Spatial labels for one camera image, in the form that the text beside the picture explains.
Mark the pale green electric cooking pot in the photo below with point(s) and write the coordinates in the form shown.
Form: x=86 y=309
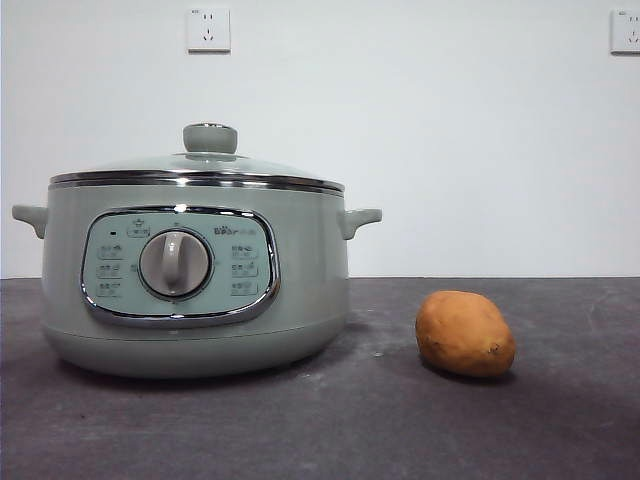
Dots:
x=310 y=260

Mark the white wall socket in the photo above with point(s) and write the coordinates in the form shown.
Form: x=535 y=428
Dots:
x=209 y=30
x=626 y=32

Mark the brown potato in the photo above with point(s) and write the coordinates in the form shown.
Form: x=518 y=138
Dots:
x=465 y=335

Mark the glass lid with green knob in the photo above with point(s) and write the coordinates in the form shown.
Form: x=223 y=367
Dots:
x=210 y=138

